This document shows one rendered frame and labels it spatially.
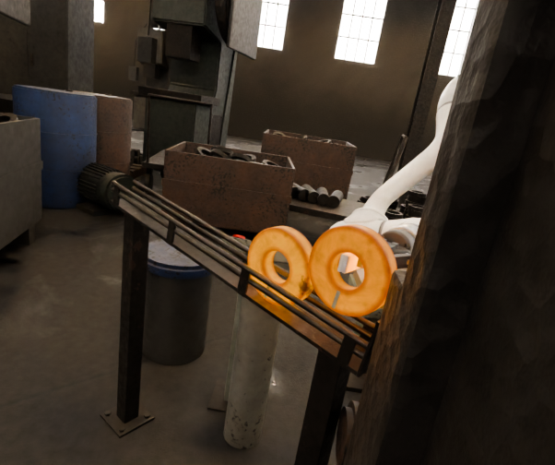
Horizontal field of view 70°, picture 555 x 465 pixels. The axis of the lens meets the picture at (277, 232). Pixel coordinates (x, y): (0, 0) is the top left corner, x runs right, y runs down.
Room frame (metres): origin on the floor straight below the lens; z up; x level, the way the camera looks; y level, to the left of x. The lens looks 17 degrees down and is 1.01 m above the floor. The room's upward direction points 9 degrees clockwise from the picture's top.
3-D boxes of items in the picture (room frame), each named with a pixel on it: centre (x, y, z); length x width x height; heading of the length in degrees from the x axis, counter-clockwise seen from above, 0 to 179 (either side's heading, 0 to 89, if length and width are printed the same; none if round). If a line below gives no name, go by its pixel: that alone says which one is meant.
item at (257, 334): (1.03, 0.01, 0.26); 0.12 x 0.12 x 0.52
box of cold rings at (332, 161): (4.79, -0.19, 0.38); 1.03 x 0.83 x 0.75; 91
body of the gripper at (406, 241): (0.76, -0.23, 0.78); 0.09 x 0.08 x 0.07; 143
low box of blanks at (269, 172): (3.16, 0.43, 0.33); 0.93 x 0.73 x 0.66; 95
